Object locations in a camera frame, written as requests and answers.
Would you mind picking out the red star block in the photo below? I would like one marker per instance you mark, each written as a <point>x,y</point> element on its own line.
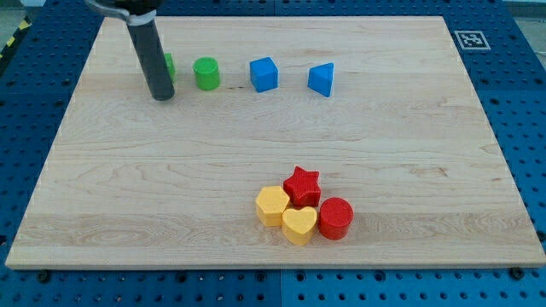
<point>303,187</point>

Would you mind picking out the wooden board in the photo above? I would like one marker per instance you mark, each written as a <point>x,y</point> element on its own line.
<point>133,183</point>

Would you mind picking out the yellow hexagon block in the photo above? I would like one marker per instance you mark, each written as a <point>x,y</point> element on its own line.
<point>270,204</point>

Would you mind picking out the yellow heart block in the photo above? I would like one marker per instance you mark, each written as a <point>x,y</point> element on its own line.
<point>298,225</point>

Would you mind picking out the blue cube block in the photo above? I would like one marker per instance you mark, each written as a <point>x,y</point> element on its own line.
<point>263,74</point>

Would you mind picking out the red cylinder block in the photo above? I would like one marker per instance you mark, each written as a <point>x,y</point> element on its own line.
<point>335,218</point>

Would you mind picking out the blue triangle block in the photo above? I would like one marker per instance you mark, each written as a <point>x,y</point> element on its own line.
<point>321,79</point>

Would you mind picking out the green cylinder block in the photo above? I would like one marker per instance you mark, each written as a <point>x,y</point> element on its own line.
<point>206,71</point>

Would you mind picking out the green block behind rod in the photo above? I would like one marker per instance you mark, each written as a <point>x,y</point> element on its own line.
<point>171,67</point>

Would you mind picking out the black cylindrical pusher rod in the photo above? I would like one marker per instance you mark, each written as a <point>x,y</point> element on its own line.
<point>151,56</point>

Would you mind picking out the white fiducial marker tag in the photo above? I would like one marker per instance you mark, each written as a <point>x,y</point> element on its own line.
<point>472,40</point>

